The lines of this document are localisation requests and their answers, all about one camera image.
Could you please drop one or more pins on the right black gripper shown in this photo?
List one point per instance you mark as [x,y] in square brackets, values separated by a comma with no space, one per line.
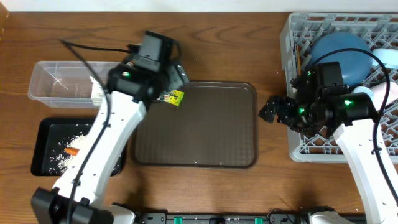
[286,103]

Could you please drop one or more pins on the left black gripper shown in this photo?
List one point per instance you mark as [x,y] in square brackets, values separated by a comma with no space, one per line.
[179,75]

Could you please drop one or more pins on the foil snack wrapper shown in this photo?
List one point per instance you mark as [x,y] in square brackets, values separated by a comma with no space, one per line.
[173,97]

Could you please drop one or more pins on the wooden chopstick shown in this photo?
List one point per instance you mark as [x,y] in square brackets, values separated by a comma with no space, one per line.
[298,60]

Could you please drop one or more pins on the white tissue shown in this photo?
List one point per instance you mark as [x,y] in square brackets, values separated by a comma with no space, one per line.
[96,92]

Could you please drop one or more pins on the light blue cup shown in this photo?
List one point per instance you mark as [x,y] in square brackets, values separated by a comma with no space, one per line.
[363,89]

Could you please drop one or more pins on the dark blue plate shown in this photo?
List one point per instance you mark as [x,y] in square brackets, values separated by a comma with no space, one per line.
[355,66]

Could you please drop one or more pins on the light blue saucer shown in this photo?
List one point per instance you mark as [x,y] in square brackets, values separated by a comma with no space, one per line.
[389,57]

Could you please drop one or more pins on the orange carrot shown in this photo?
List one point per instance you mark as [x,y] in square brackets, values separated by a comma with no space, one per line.
[72,151]

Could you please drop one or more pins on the pile of white rice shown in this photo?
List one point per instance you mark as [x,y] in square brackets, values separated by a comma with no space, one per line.
[64,142]

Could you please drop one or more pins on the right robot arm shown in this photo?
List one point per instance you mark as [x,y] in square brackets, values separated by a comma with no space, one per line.
[352,121]

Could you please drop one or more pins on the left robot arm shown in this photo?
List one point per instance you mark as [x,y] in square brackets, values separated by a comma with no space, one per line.
[77,196]

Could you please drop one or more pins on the grey dishwasher rack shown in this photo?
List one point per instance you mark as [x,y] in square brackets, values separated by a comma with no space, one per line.
[304,29]

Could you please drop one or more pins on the dark brown serving tray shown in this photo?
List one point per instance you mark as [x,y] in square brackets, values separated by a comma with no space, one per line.
[215,125]

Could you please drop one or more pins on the clear plastic bin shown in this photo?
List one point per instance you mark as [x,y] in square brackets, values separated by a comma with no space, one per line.
[61,84]

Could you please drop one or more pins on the black plastic tray bin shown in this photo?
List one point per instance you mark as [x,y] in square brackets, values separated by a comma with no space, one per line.
[43,132]

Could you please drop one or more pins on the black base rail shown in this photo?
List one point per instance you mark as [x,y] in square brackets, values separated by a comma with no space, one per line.
[217,218]

